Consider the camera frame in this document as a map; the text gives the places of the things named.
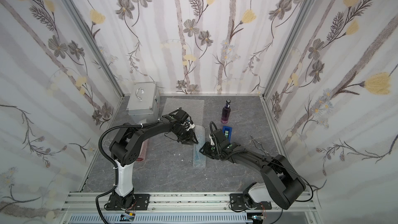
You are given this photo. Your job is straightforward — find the white slotted cable duct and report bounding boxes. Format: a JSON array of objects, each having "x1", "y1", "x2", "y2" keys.
[{"x1": 68, "y1": 213, "x2": 254, "y2": 224}]

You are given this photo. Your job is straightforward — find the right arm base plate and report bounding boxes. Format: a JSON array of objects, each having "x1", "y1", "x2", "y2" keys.
[{"x1": 229, "y1": 193, "x2": 272, "y2": 212}]

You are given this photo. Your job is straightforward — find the bubble wrap sheet stack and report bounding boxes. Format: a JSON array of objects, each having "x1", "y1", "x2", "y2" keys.
[{"x1": 161, "y1": 98, "x2": 204, "y2": 125}]

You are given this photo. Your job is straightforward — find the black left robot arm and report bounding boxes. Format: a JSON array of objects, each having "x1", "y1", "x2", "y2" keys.
[{"x1": 98, "y1": 108, "x2": 199, "y2": 198}]

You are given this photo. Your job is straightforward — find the blue tape dispenser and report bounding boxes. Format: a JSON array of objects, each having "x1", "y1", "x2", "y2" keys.
[{"x1": 222, "y1": 126, "x2": 232, "y2": 142}]

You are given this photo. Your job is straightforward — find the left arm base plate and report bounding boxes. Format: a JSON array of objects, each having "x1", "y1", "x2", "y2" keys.
[{"x1": 104, "y1": 193, "x2": 150, "y2": 211}]

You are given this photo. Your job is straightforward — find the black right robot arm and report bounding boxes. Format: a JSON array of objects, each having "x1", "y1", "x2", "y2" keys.
[{"x1": 200, "y1": 141, "x2": 306, "y2": 210}]

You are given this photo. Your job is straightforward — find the aluminium frame rail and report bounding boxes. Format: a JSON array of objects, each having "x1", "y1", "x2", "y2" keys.
[{"x1": 60, "y1": 192, "x2": 317, "y2": 215}]

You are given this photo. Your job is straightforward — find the purple glass bottle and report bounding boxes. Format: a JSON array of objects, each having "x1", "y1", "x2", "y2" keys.
[{"x1": 221, "y1": 99, "x2": 231, "y2": 124}]

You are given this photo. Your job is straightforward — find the silver metal first-aid case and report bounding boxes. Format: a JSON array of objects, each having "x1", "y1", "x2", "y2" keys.
[{"x1": 126, "y1": 82, "x2": 160, "y2": 124}]

